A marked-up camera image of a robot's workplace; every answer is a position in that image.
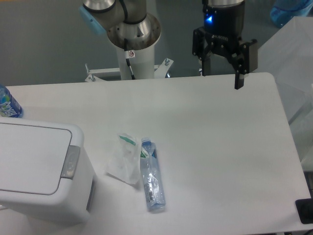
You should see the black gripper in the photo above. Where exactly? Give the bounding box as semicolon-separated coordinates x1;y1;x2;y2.
192;1;258;90

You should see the white push-lid trash can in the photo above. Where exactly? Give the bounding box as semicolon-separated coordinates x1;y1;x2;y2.
0;117;97;224

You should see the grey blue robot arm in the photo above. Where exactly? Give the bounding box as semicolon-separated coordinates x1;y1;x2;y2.
79;0;258;89

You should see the blue plastic bag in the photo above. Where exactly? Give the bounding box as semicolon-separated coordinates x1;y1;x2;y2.
269;0;313;28

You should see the clear plastic wrapper bag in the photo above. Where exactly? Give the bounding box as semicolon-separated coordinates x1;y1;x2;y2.
106;133;141;185

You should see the crushed clear plastic bottle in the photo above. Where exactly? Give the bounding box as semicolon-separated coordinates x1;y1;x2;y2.
140;138;166;213

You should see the black device at edge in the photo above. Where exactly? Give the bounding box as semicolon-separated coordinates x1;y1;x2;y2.
295;198;313;224

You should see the blue labelled water bottle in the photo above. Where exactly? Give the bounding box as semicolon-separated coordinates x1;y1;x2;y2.
0;85;23;118

